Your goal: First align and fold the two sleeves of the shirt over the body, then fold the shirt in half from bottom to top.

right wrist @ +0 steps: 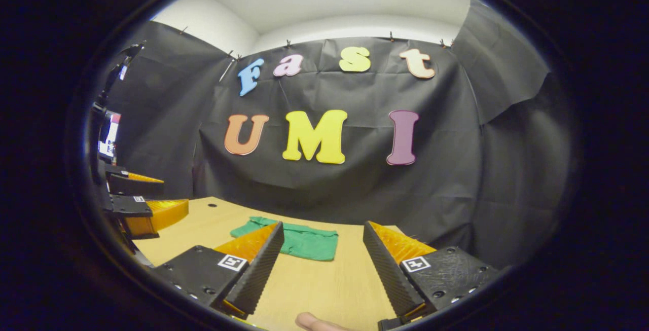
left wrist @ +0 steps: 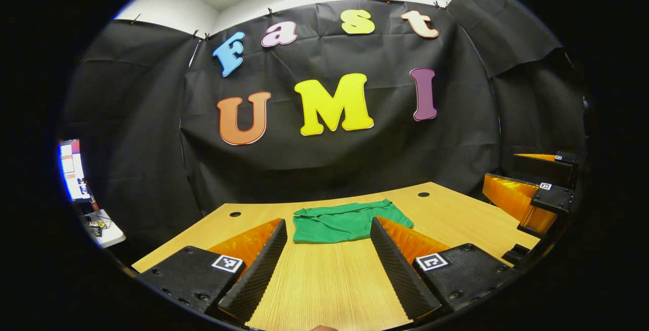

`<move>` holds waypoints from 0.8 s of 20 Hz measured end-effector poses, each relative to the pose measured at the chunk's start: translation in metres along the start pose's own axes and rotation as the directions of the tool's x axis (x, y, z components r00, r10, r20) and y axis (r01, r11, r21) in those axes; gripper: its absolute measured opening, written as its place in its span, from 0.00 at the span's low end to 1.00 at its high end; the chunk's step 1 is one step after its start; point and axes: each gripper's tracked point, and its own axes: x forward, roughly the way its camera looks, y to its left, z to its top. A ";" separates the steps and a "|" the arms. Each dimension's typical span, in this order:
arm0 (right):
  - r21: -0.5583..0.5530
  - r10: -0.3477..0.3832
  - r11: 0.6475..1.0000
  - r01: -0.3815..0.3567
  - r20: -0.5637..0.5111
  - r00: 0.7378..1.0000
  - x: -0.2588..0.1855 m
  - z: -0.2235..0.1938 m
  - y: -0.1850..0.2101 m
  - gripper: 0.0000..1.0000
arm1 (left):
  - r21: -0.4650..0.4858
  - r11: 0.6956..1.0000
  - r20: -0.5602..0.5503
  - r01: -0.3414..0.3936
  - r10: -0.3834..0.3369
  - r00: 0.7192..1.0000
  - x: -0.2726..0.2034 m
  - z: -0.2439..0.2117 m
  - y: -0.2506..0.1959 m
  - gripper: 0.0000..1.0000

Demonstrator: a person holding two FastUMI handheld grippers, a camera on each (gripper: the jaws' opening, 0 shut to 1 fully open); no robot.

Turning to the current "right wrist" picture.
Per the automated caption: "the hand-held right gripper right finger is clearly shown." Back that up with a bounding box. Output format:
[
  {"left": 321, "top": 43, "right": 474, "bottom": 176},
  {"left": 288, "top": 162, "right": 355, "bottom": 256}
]
[{"left": 363, "top": 220, "right": 500, "bottom": 324}]

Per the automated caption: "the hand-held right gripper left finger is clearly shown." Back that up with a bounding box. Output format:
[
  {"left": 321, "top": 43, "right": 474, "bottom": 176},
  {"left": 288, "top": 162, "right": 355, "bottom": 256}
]
[{"left": 151, "top": 221, "right": 285, "bottom": 320}]

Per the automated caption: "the green T-shirt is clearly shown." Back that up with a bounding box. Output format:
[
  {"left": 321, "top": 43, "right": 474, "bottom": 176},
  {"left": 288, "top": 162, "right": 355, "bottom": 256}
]
[{"left": 230, "top": 216, "right": 339, "bottom": 262}]

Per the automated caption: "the computer monitor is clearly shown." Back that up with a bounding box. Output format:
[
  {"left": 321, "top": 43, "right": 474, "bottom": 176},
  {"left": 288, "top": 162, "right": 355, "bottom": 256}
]
[{"left": 98, "top": 110, "right": 122, "bottom": 160}]

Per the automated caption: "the black backdrop cloth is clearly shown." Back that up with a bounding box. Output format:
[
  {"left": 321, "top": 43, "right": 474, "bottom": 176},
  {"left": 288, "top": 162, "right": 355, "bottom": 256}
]
[{"left": 94, "top": 0, "right": 573, "bottom": 271}]

